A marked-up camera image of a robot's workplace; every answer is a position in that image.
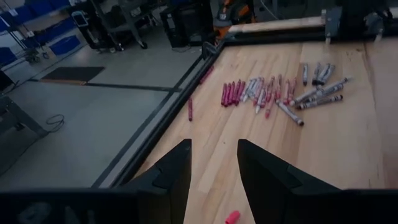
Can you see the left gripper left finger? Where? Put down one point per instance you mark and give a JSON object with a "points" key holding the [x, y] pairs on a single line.
{"points": [[174, 174]]}

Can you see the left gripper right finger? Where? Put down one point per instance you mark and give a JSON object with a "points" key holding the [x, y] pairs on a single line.
{"points": [[264, 180]]}

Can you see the magenta crayon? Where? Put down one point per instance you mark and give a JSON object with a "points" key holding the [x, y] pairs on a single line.
{"points": [[232, 93], [236, 91], [240, 93], [227, 95], [190, 109], [206, 74], [223, 94]]}

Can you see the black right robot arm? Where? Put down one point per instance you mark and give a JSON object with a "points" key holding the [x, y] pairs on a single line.
{"points": [[351, 18]]}

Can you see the short pink crayon piece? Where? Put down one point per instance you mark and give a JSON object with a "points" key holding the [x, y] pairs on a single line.
{"points": [[233, 217]]}

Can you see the black floor mat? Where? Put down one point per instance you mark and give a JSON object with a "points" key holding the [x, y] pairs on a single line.
{"points": [[73, 74]]}

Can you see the black computer tower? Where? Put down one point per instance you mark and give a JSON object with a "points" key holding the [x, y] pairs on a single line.
{"points": [[177, 28]]}

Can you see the grey wheeled cart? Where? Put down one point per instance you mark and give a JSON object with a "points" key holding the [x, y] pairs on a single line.
{"points": [[132, 26]]}

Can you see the grey metal table leg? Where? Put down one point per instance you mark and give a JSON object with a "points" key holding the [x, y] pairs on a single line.
{"points": [[21, 119]]}

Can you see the orange shop vacuum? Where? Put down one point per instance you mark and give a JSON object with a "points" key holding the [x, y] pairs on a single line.
{"points": [[231, 15]]}

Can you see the blue storage bin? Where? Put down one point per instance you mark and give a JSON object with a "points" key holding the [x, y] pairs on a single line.
{"points": [[65, 45], [6, 56]]}

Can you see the small wheeled dolly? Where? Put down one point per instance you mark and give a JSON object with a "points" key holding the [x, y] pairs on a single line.
{"points": [[34, 56]]}

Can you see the row of blue bins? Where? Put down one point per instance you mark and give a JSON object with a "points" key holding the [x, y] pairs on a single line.
{"points": [[56, 29], [37, 7]]}

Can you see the black frame bracket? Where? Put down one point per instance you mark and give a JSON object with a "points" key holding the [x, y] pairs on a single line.
{"points": [[209, 49]]}

